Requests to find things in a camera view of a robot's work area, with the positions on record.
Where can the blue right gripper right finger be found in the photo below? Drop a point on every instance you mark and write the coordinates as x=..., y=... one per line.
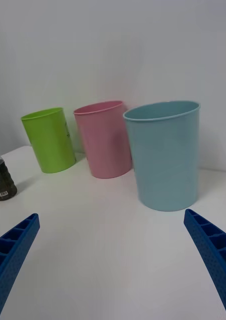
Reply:
x=218, y=255

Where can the green plastic bin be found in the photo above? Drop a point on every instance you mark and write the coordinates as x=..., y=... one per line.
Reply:
x=50, y=145

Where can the clear bottle with dark label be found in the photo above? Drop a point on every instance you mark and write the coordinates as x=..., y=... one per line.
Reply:
x=2, y=180

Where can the pale blue plastic bin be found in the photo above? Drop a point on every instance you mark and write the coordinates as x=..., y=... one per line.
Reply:
x=165, y=162

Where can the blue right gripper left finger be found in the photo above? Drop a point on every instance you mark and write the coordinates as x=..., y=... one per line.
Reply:
x=15, y=250

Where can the pink plastic bin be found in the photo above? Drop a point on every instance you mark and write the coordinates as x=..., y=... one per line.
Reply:
x=105, y=145

